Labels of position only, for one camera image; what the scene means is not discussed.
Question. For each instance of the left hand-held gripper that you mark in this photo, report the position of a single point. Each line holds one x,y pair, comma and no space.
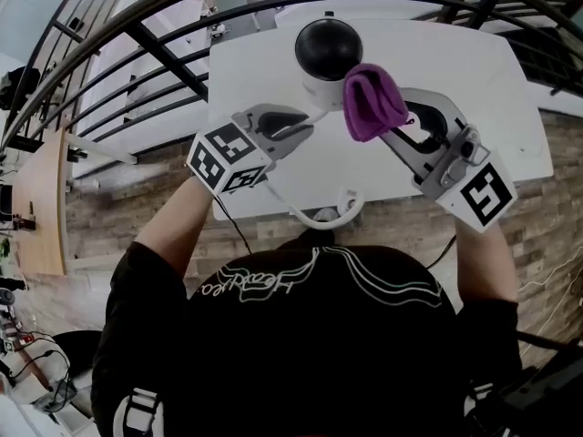
214,166

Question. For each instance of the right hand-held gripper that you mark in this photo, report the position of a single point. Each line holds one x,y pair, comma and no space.
487,196

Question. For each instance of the purple cloth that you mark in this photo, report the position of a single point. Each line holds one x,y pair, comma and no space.
371,103

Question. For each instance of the black and white dome appliance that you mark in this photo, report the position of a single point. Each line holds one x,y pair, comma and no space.
328,48

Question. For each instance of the person's left forearm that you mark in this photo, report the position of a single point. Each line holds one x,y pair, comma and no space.
177,230

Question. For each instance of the person's right forearm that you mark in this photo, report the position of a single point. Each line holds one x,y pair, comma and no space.
483,267

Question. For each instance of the person's grey shoe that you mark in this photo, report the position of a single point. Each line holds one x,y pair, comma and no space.
325,215

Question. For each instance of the dark metal railing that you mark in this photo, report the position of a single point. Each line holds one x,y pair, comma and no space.
170,64

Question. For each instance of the person's black t-shirt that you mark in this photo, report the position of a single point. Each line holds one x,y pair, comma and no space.
296,358

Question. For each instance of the black bag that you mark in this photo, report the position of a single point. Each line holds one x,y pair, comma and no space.
18,87

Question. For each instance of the black chair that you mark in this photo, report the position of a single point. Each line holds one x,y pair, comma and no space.
546,380

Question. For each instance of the black round stool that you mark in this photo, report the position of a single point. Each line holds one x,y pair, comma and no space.
77,353

